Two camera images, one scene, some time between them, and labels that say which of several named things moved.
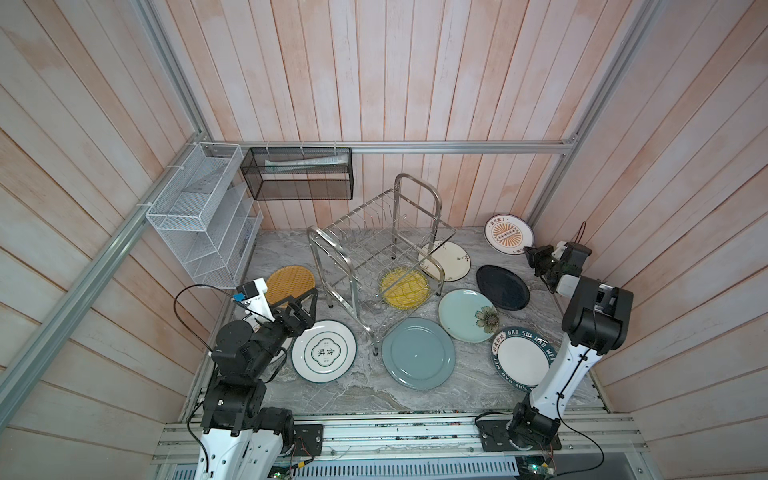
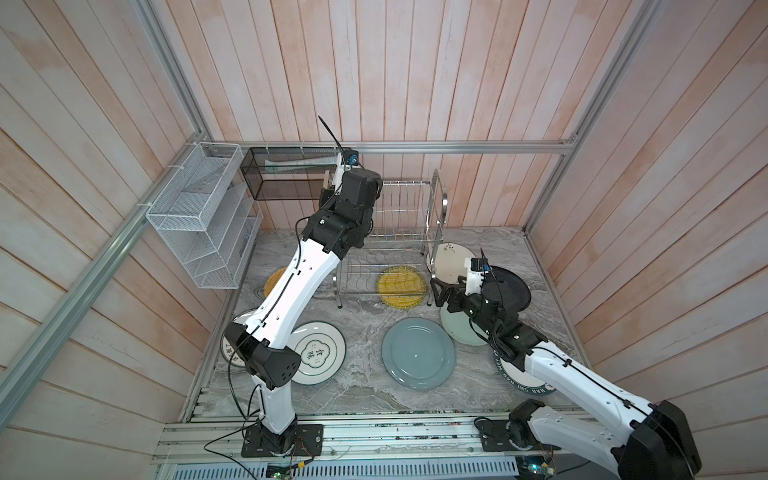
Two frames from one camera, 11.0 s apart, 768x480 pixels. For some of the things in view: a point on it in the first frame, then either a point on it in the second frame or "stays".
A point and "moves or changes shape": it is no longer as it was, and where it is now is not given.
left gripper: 295,328 -> 326,200
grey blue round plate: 418,354 stays
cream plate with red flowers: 445,260 stays
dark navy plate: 503,288 stays
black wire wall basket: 300,173 stays
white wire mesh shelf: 211,215 stays
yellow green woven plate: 405,288 stays
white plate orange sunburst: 508,233 -> 328,179
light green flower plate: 468,315 stays
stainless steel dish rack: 384,254 moves or changes shape
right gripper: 535,255 -> 445,294
